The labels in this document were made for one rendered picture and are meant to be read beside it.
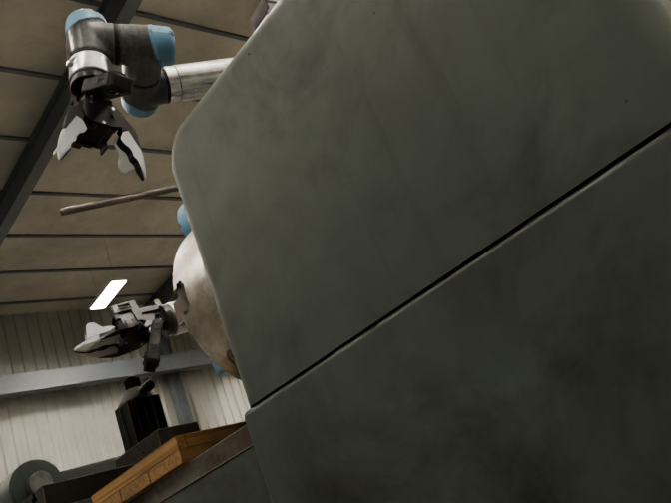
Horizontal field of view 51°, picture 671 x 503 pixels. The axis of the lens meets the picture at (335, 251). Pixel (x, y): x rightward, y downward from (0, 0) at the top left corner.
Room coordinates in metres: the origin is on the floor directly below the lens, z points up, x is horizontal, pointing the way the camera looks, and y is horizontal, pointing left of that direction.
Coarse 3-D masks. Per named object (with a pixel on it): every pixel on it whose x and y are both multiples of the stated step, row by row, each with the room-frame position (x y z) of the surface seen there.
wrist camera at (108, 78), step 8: (112, 72) 0.93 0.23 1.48; (88, 80) 0.98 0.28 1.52; (96, 80) 0.96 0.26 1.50; (104, 80) 0.94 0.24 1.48; (112, 80) 0.94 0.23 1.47; (120, 80) 0.94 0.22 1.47; (128, 80) 0.95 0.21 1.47; (88, 88) 0.98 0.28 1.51; (96, 88) 0.96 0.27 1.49; (104, 88) 0.95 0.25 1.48; (112, 88) 0.95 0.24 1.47; (120, 88) 0.95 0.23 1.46; (128, 88) 0.96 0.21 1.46; (104, 96) 1.00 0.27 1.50; (112, 96) 0.99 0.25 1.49; (120, 96) 0.99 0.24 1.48
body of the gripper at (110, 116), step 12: (84, 72) 0.99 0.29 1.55; (96, 72) 1.00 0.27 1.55; (72, 84) 1.00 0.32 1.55; (72, 96) 1.03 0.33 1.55; (84, 96) 0.98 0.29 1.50; (96, 96) 0.99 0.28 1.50; (84, 108) 0.97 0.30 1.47; (96, 108) 0.99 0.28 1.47; (108, 108) 1.01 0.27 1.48; (84, 120) 0.98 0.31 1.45; (96, 120) 0.98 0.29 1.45; (108, 120) 1.00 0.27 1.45; (120, 120) 1.02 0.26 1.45; (96, 132) 1.01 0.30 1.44; (108, 132) 1.01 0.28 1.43; (84, 144) 1.03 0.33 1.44; (96, 144) 1.04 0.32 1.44
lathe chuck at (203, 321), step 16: (192, 240) 0.96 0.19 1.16; (176, 256) 0.99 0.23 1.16; (192, 256) 0.94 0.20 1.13; (176, 272) 0.98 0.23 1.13; (192, 272) 0.94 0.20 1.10; (176, 288) 0.97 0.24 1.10; (192, 288) 0.95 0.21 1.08; (208, 288) 0.92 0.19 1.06; (192, 304) 0.96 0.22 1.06; (208, 304) 0.94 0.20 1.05; (192, 320) 0.97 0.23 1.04; (208, 320) 0.95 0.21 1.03; (208, 336) 0.97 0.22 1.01; (224, 336) 0.96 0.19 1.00; (208, 352) 0.99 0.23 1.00; (224, 352) 0.98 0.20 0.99; (224, 368) 1.01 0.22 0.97
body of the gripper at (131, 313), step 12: (132, 300) 1.41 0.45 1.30; (156, 300) 1.46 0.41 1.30; (120, 312) 1.39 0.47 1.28; (132, 312) 1.41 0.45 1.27; (144, 312) 1.43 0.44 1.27; (156, 312) 1.45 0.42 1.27; (168, 312) 1.44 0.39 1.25; (144, 324) 1.41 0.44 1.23; (168, 324) 1.45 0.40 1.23; (132, 336) 1.40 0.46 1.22; (144, 336) 1.42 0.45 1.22; (132, 348) 1.43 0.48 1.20
